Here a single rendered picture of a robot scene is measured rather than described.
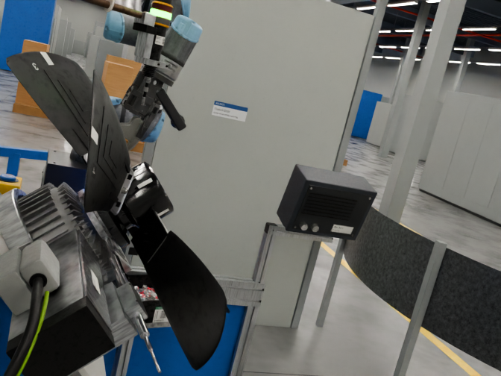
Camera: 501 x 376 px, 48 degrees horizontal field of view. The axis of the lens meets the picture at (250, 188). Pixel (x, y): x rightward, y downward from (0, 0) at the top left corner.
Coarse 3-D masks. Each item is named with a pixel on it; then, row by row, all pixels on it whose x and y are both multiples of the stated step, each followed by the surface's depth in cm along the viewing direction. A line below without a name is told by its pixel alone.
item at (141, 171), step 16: (144, 176) 108; (128, 192) 107; (144, 192) 108; (160, 192) 108; (128, 208) 107; (144, 208) 108; (160, 208) 110; (112, 224) 105; (128, 224) 110; (128, 240) 111
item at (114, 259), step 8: (104, 240) 106; (112, 248) 103; (112, 256) 101; (112, 264) 99; (120, 264) 99; (120, 272) 97; (120, 280) 95; (128, 280) 95; (136, 312) 89; (136, 320) 87; (144, 328) 86; (144, 336) 85; (152, 352) 82
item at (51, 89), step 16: (16, 64) 104; (64, 64) 117; (32, 80) 106; (48, 80) 109; (64, 80) 113; (80, 80) 117; (32, 96) 105; (48, 96) 107; (64, 96) 110; (80, 96) 114; (48, 112) 106; (64, 112) 109; (80, 112) 111; (64, 128) 107; (80, 128) 110; (80, 144) 108
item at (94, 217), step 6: (78, 192) 109; (90, 216) 105; (96, 216) 106; (96, 222) 105; (102, 222) 107; (96, 228) 105; (102, 228) 105; (102, 234) 106; (108, 234) 108; (114, 240) 111; (114, 246) 109
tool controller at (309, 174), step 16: (304, 176) 170; (320, 176) 174; (336, 176) 178; (352, 176) 183; (288, 192) 178; (304, 192) 170; (320, 192) 171; (336, 192) 173; (352, 192) 174; (368, 192) 176; (288, 208) 176; (304, 208) 173; (320, 208) 174; (336, 208) 175; (352, 208) 177; (368, 208) 179; (288, 224) 175; (304, 224) 174; (320, 224) 177; (336, 224) 179; (352, 224) 181
